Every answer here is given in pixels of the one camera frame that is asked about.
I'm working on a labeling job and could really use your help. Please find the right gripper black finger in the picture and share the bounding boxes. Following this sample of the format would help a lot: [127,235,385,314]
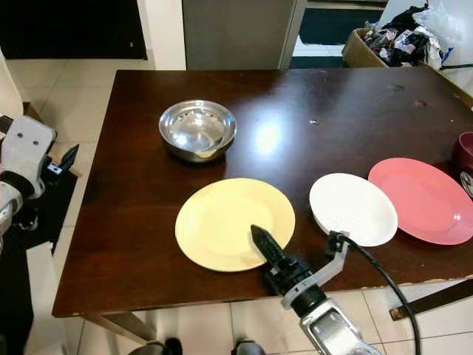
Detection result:
[250,224,293,266]

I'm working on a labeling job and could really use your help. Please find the yellow round plate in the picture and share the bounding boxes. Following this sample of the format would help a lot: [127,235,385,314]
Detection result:
[174,178,296,273]

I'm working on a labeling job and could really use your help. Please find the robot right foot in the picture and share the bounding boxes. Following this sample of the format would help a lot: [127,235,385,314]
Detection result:
[231,339,268,355]

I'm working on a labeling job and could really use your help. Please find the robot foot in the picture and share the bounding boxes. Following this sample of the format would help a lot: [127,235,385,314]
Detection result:
[129,338,183,355]
[231,339,268,355]

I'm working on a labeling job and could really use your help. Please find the white round plate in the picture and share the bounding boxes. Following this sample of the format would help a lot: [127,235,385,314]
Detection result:
[309,172,399,248]

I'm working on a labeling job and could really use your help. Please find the stainless steel bowl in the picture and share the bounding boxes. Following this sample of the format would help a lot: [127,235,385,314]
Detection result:
[158,100,238,163]

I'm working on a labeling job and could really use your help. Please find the dark wooden bar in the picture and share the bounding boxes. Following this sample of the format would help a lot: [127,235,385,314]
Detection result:
[389,279,473,321]

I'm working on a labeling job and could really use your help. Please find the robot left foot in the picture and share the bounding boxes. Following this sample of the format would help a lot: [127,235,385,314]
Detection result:
[129,338,183,355]

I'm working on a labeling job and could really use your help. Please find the pink round plate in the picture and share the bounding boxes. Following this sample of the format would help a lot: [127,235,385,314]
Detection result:
[368,157,473,246]

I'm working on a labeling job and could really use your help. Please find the light wooden table leg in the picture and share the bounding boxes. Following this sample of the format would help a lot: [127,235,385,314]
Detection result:
[81,314,143,345]

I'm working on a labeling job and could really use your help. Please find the grey door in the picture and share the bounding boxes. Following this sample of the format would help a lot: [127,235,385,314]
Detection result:
[183,0,308,71]

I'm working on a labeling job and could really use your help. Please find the brown cardboard box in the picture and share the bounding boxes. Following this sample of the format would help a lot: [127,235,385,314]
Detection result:
[342,27,473,108]

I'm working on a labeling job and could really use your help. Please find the dark red mug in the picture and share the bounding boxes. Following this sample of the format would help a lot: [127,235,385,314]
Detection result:
[455,132,473,197]

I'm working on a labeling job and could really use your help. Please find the white plastic bag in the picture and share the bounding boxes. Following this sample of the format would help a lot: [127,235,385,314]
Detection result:
[412,0,473,54]

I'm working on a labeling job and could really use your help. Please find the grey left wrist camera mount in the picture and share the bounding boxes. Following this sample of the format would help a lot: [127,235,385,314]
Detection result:
[1,115,58,196]

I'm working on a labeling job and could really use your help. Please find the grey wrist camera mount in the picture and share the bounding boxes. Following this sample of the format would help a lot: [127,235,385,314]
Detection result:
[1,115,58,196]
[281,231,352,311]

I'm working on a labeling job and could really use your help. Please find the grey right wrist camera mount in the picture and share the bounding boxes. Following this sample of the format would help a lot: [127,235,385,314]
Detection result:
[281,231,352,311]

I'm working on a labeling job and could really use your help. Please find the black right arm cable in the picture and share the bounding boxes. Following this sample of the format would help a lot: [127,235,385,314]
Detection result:
[344,235,423,355]

